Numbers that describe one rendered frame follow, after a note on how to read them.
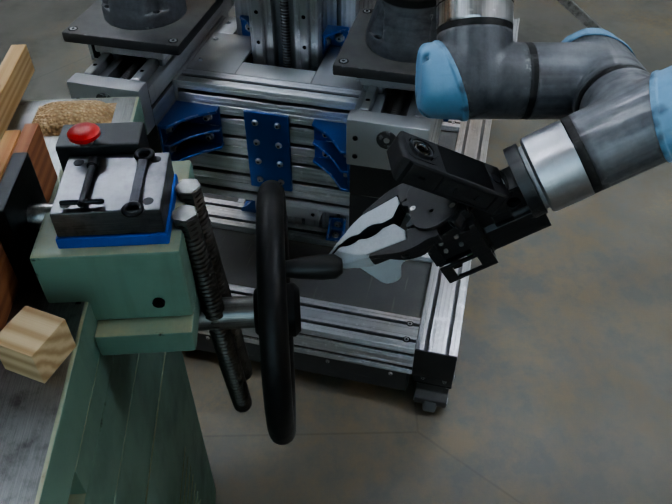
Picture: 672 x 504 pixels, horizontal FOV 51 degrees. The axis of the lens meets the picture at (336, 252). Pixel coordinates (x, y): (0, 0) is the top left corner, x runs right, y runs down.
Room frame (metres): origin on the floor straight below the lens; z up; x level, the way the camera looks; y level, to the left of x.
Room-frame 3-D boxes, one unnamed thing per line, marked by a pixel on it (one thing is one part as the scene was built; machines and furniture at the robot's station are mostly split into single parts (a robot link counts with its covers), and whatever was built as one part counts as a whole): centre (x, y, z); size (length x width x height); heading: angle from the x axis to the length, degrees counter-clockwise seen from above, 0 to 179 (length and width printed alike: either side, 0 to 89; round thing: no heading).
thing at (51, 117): (0.76, 0.34, 0.91); 0.10 x 0.07 x 0.02; 94
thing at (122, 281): (0.52, 0.21, 0.91); 0.15 x 0.14 x 0.09; 4
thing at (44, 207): (0.52, 0.27, 0.95); 0.09 x 0.07 x 0.09; 4
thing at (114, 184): (0.53, 0.21, 0.99); 0.13 x 0.11 x 0.06; 4
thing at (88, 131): (0.55, 0.24, 1.02); 0.03 x 0.03 x 0.01
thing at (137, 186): (0.50, 0.18, 1.00); 0.10 x 0.02 x 0.01; 4
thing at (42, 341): (0.38, 0.26, 0.92); 0.04 x 0.04 x 0.04; 68
